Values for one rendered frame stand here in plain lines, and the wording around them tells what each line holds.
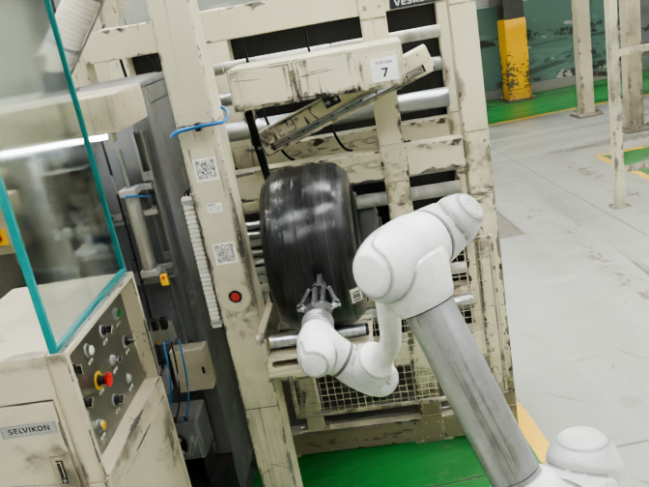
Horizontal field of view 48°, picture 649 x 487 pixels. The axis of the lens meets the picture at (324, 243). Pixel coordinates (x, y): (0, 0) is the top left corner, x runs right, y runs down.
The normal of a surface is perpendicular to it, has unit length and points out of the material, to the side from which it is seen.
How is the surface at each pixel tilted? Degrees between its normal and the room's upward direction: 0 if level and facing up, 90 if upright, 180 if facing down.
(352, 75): 90
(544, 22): 90
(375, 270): 83
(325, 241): 70
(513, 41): 90
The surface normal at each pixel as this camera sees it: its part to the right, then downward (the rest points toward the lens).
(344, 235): 0.58, -0.14
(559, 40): 0.10, 0.30
